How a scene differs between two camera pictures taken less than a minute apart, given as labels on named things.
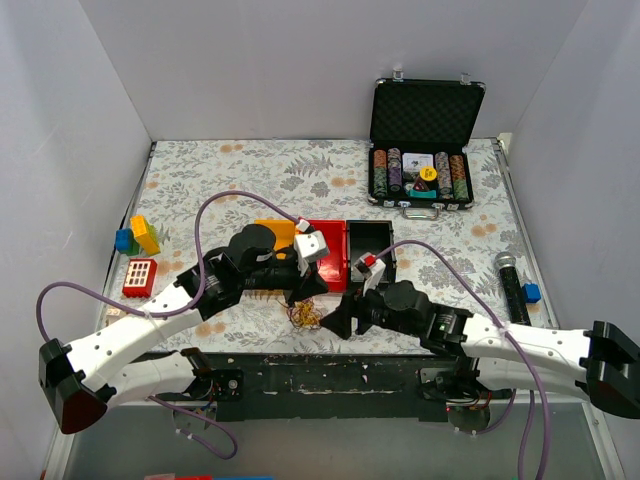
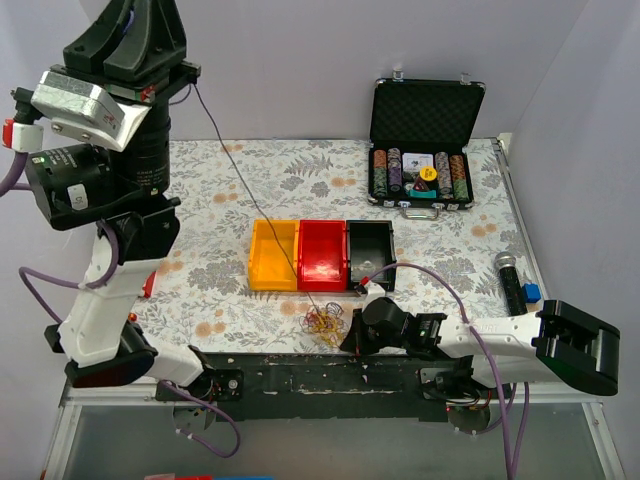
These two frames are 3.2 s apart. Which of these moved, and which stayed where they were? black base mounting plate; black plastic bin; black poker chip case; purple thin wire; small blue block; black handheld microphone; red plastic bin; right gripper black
Moved: right gripper black; purple thin wire
Stayed: black plastic bin; small blue block; red plastic bin; black base mounting plate; black poker chip case; black handheld microphone
